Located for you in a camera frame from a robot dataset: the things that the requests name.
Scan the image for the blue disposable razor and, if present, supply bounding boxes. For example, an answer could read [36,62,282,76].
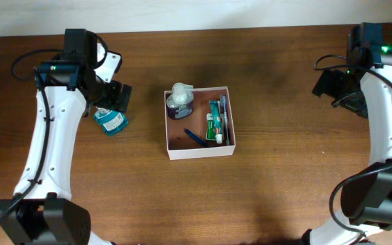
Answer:
[184,129,209,148]

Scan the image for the blue and white toothbrush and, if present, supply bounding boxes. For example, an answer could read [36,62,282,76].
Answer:
[220,94,231,146]

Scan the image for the toothpaste tube white cap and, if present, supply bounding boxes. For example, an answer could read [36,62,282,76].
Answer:
[210,100,223,144]

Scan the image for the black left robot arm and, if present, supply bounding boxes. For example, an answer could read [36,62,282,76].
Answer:
[0,29,131,244]

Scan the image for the white cardboard box pink interior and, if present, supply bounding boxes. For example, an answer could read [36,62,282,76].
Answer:
[164,86,237,160]

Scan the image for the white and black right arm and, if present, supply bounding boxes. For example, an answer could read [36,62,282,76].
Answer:
[300,42,392,244]

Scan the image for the green soap packet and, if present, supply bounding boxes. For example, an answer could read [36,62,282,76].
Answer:
[206,113,223,142]

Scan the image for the clear foaming soap pump bottle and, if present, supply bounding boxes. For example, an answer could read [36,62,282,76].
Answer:
[166,83,194,120]

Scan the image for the teal mouthwash bottle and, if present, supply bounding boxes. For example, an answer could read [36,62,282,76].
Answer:
[93,108,129,136]

